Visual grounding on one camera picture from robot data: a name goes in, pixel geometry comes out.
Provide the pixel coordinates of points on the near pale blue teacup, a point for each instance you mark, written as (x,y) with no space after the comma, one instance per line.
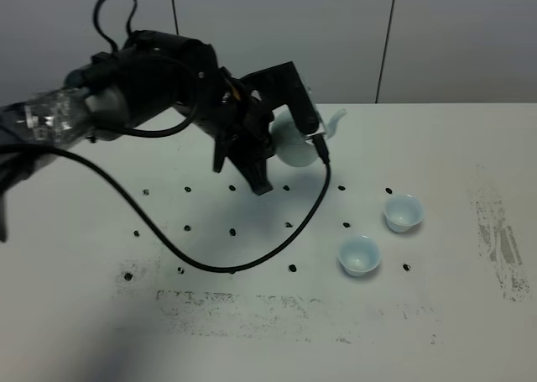
(359,257)

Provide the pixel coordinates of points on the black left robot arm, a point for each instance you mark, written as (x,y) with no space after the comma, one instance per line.
(155,86)

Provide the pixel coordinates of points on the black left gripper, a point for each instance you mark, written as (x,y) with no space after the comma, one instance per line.
(227,113)

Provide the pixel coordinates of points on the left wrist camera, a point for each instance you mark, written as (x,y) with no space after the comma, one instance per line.
(279,86)

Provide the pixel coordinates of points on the far pale blue teacup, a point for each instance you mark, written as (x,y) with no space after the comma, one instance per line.
(403,212)

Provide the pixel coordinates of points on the pale blue teacup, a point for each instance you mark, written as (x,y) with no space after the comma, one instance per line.
(359,257)
(403,212)

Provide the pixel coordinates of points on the pale blue porcelain teapot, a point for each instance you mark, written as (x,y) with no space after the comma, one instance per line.
(301,148)

